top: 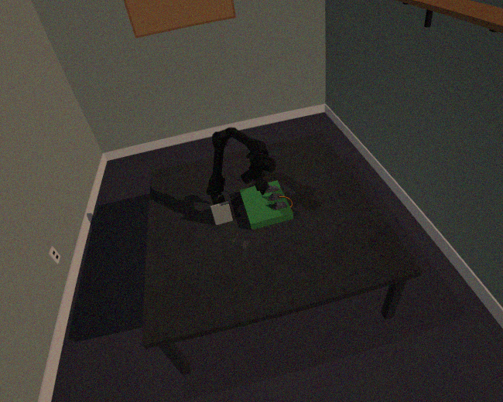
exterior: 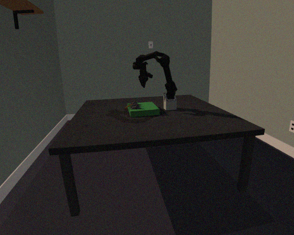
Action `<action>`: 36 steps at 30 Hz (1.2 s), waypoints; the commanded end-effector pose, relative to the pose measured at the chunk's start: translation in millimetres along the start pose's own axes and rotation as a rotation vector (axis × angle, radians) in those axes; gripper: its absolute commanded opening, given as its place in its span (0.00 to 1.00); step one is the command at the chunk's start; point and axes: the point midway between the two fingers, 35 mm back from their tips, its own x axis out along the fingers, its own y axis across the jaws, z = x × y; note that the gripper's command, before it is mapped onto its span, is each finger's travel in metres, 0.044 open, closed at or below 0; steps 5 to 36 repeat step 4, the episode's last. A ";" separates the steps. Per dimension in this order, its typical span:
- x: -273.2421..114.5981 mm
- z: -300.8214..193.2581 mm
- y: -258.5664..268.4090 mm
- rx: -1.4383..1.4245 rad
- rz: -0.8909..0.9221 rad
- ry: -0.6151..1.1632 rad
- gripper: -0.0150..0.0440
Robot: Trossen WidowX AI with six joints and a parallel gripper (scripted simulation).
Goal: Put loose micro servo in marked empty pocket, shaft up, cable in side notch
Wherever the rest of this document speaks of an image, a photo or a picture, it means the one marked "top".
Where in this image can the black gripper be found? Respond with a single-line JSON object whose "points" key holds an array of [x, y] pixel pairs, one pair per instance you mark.
{"points": [[261, 184]]}

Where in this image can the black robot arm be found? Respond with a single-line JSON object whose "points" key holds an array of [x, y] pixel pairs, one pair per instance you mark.
{"points": [[258, 161]]}

